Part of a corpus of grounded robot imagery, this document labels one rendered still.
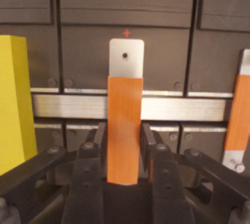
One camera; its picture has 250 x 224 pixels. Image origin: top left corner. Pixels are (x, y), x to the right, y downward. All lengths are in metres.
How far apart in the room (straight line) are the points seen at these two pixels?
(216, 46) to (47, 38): 0.19
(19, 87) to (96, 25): 0.10
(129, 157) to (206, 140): 0.12
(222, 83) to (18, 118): 0.23
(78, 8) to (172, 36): 0.10
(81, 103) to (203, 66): 0.15
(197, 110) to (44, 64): 0.19
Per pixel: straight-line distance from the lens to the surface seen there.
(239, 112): 0.25
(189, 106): 0.24
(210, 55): 0.23
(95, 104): 0.22
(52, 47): 0.22
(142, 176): 0.26
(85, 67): 0.21
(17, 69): 0.21
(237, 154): 0.28
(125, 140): 0.15
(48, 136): 0.24
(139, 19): 0.20
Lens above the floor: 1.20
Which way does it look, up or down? 76 degrees down
